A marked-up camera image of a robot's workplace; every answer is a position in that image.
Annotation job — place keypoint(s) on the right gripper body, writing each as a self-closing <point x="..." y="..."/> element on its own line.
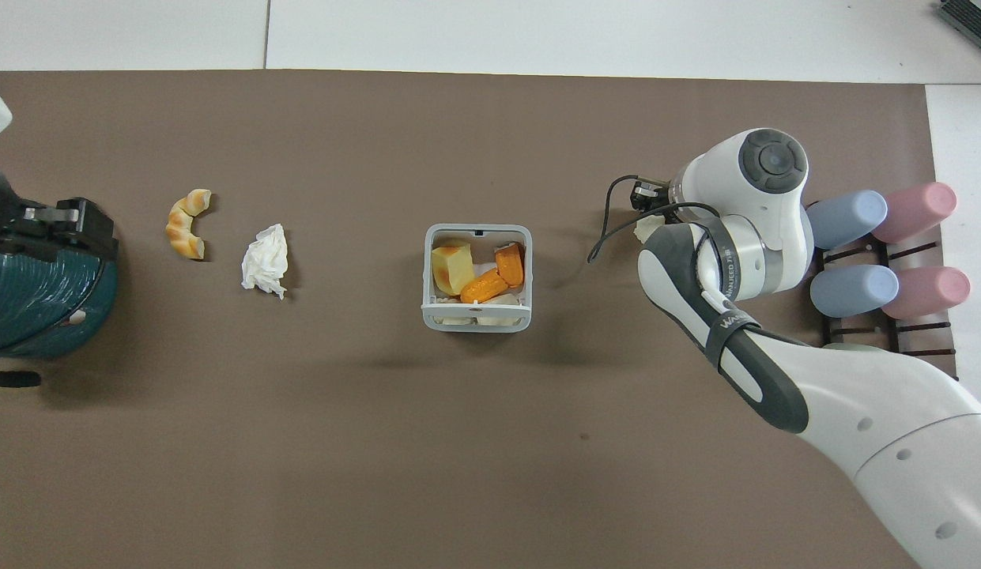
<point x="648" y="194"/>

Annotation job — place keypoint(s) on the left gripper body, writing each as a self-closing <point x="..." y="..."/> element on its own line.
<point x="33" y="237"/>

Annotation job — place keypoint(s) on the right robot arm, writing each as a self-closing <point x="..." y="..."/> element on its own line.
<point x="893" y="419"/>

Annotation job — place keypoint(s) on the small cream paper lump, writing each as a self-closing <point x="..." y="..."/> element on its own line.
<point x="648" y="229"/>

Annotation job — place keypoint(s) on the toy croissant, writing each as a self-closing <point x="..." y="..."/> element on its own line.
<point x="182" y="229"/>

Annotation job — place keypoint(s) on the orange toy bread piece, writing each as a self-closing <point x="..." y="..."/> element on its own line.
<point x="511" y="265"/>

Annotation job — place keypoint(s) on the white toy food piece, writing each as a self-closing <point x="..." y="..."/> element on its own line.
<point x="502" y="300"/>

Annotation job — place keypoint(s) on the orange toy carrot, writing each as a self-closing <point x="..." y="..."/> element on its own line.
<point x="482" y="287"/>

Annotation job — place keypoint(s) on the blue plastic cup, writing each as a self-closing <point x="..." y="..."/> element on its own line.
<point x="858" y="289"/>
<point x="850" y="218"/>

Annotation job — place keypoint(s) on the yellow toy cheese block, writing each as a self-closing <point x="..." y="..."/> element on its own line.
<point x="450" y="269"/>

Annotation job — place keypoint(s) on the grey plastic basket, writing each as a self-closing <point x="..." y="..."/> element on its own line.
<point x="474" y="322"/>

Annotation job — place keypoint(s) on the crumpled white tissue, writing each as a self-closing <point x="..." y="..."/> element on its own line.
<point x="265" y="261"/>

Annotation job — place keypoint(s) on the pink plastic cup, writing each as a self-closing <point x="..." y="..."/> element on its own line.
<point x="917" y="210"/>
<point x="929" y="291"/>

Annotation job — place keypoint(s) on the black cup rack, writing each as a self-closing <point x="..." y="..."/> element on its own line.
<point x="929" y="325"/>

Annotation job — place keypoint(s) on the grey ribbed device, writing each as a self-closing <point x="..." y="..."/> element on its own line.
<point x="972" y="20"/>

